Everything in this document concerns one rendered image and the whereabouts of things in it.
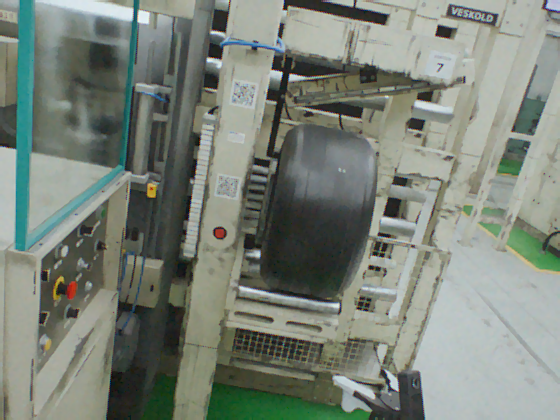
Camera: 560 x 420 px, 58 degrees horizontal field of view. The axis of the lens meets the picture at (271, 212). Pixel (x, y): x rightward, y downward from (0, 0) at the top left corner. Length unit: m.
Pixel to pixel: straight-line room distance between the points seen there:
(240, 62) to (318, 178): 0.40
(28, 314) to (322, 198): 0.80
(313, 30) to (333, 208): 0.64
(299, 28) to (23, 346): 1.25
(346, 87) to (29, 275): 1.32
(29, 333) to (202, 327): 0.88
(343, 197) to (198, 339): 0.76
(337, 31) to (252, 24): 0.37
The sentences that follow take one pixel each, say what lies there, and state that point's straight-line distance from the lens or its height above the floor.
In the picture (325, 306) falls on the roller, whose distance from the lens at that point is 1.65.
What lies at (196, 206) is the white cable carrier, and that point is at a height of 1.13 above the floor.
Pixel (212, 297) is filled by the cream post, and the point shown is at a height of 0.82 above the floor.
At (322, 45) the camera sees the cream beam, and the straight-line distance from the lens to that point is 1.76.
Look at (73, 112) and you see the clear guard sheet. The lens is 1.05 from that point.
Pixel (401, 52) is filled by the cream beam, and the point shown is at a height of 1.71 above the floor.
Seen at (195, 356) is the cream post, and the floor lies 0.57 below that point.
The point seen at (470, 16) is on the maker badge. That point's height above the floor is 1.89.
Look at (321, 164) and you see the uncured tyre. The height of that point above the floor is 1.37.
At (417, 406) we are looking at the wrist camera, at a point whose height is 1.10.
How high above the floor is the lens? 1.70
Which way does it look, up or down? 20 degrees down
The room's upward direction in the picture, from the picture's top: 12 degrees clockwise
